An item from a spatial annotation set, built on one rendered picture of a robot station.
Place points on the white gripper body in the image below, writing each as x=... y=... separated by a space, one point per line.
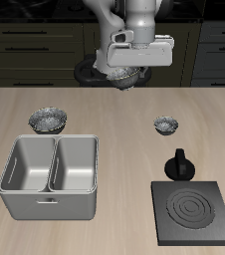
x=141 y=55

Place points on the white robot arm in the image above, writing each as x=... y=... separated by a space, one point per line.
x=139 y=16

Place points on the medium speckled grey bowl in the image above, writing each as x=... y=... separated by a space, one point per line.
x=124 y=78

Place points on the small speckled grey bowl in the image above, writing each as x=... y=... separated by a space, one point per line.
x=166 y=124

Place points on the large speckled grey bowl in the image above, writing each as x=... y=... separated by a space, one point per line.
x=47 y=119

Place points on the dark grey kitchen cupboard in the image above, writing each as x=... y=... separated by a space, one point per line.
x=217 y=56

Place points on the dark olive kitchen cupboard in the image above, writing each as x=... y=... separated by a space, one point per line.
x=35 y=59

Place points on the black kitchen countertop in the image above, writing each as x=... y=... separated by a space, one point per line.
x=35 y=10

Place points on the round black knob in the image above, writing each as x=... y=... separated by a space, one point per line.
x=180 y=167

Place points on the dark grey stove plate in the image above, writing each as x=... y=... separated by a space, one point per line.
x=190 y=212

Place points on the white two-bin basket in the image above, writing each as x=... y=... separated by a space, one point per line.
x=51 y=202

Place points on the flat black base plate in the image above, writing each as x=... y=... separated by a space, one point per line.
x=83 y=71

